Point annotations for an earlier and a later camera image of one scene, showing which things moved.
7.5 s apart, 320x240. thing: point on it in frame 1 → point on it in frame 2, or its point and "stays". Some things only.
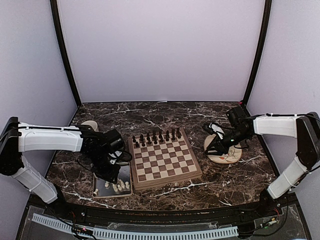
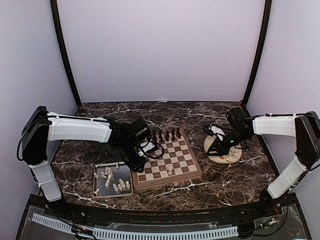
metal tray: x=123 y=187 stays
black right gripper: x=219 y=145 stays
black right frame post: x=259 y=64 stays
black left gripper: x=109 y=176 → x=136 y=166
